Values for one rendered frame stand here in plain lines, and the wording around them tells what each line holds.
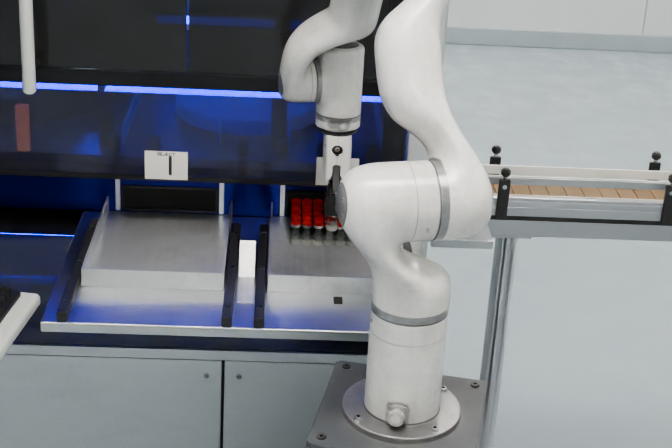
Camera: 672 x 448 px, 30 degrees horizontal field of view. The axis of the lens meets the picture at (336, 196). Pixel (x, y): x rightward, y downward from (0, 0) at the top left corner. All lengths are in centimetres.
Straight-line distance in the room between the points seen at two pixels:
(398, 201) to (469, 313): 242
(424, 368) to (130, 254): 75
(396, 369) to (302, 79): 60
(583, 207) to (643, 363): 140
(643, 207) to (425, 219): 101
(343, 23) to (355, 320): 52
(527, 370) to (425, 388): 197
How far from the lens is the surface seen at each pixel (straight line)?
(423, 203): 181
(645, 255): 479
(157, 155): 250
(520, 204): 269
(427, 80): 185
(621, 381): 394
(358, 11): 215
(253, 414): 277
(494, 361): 290
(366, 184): 180
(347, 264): 244
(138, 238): 252
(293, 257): 245
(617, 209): 274
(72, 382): 276
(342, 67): 227
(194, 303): 228
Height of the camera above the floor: 195
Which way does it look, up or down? 23 degrees down
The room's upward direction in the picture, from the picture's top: 3 degrees clockwise
